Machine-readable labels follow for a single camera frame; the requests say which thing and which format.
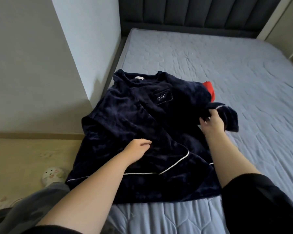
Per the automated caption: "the person's right forearm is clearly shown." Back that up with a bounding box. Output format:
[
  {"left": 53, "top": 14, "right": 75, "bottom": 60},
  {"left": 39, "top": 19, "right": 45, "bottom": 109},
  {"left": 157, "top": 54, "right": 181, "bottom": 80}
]
[{"left": 205, "top": 131, "right": 262, "bottom": 188}]

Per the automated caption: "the dark grey upholstered headboard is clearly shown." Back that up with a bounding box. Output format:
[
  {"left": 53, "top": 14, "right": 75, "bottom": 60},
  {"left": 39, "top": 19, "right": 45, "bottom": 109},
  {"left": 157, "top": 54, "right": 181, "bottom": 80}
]
[{"left": 118, "top": 0, "right": 284, "bottom": 38}]

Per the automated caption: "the red polo shirt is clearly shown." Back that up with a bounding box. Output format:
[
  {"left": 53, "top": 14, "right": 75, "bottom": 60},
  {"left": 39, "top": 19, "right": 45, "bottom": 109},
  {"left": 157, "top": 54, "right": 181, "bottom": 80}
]
[{"left": 202, "top": 81, "right": 216, "bottom": 103}]

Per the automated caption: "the grey quilted bed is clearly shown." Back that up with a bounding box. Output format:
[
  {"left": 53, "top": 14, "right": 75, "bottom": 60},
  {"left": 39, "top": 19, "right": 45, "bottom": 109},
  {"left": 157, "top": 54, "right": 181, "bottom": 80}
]
[{"left": 103, "top": 28, "right": 293, "bottom": 234}]

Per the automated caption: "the person's left forearm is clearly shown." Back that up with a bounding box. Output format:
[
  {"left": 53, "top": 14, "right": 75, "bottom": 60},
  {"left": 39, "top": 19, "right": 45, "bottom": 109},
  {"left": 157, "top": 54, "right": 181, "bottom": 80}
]
[{"left": 36, "top": 153, "right": 135, "bottom": 232}]

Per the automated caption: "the red and navy sports jacket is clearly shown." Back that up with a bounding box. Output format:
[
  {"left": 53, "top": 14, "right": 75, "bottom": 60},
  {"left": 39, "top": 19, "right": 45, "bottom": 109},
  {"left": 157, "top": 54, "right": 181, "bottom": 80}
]
[{"left": 64, "top": 69, "right": 240, "bottom": 204}]

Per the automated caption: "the person's right hand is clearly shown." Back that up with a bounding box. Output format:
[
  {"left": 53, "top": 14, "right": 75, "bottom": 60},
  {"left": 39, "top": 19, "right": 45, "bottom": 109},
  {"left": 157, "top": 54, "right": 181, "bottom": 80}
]
[{"left": 199, "top": 109, "right": 226, "bottom": 137}]

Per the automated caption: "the person's left hand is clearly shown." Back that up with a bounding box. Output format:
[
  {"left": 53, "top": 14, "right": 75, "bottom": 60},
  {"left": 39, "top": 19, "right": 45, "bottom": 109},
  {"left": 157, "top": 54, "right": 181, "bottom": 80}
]
[{"left": 119, "top": 138, "right": 152, "bottom": 167}]

